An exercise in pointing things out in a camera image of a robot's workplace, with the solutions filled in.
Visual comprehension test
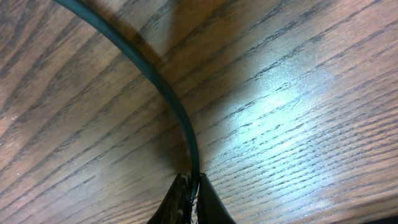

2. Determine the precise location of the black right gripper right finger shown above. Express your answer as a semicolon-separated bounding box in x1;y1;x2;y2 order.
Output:
197;174;236;224

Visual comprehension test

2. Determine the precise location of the thin black usb cable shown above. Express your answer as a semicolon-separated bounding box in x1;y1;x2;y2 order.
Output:
54;0;201;200

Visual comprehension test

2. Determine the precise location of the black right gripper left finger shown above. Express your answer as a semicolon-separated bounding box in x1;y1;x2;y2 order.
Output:
147;174;192;224

